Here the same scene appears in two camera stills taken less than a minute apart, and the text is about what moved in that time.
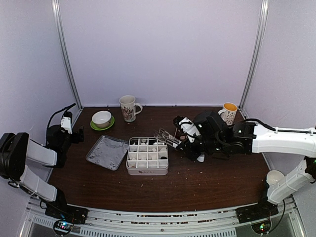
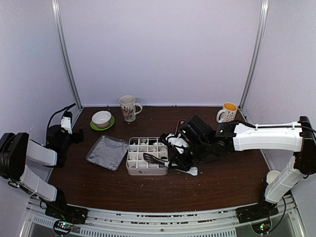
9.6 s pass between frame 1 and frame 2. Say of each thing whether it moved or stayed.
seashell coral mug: stayed
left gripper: stayed
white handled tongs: moved
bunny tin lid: stayed
